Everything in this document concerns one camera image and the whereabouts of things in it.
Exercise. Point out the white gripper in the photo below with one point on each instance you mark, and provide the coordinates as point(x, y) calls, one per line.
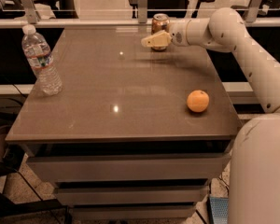
point(178, 34)

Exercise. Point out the orange soda can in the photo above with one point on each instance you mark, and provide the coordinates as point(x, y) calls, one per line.
point(159, 29)

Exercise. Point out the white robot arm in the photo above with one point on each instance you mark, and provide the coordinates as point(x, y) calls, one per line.
point(254, 193)

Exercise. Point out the clear plastic water bottle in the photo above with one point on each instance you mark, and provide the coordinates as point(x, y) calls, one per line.
point(38, 54)

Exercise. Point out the orange fruit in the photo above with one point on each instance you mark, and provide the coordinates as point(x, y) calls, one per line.
point(198, 101)

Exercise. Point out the grey drawer cabinet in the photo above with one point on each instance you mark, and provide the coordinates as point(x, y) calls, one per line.
point(119, 141)

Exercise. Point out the blue perforated box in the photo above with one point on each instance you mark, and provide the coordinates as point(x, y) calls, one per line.
point(218, 210)

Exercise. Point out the metal railing post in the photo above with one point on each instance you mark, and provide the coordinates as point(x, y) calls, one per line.
point(142, 11)

